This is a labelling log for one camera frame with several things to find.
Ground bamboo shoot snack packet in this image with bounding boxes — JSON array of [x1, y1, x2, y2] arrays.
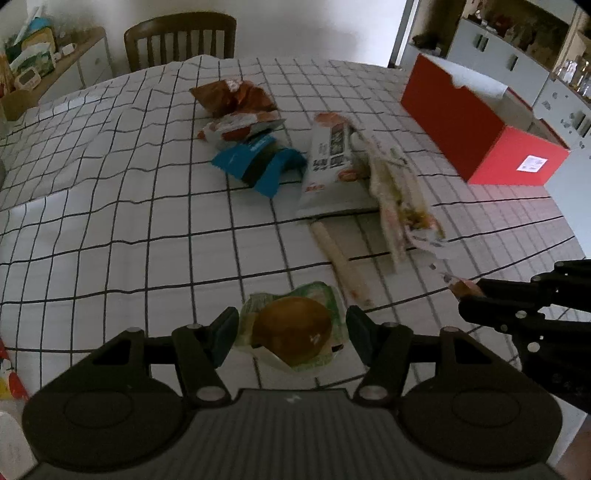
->
[[310, 220, 372, 307]]

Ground dark wooden chair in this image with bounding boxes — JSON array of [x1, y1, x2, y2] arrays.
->
[[124, 11, 238, 72]]

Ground glass jars on shelf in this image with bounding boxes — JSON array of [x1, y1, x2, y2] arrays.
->
[[556, 55, 591, 100]]

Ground white noodle snack packet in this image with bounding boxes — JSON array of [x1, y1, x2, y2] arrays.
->
[[297, 112, 378, 218]]

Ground bun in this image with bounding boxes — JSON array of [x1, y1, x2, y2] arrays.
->
[[233, 281, 349, 373]]

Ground white tissue box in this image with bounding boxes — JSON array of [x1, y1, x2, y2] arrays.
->
[[10, 42, 55, 78]]

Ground white digital clock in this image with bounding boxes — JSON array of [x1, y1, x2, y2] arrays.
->
[[14, 67, 41, 91]]

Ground white red printed snack packet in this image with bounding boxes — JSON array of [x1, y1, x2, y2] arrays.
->
[[352, 130, 457, 267]]

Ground white storage cabinet wall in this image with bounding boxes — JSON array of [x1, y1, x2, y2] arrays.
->
[[399, 0, 591, 195]]

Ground blue black snack packet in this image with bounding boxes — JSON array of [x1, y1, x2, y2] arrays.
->
[[212, 135, 307, 198]]

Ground white wooden sideboard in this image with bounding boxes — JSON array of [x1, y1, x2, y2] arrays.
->
[[1, 27, 113, 121]]

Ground red cardboard box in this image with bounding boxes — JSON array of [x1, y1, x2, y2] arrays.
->
[[401, 54, 570, 186]]

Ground white black grid tablecloth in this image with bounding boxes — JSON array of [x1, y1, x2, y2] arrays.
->
[[1, 56, 583, 393]]

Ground brown snack packet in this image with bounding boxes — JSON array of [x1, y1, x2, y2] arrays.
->
[[190, 80, 276, 118]]

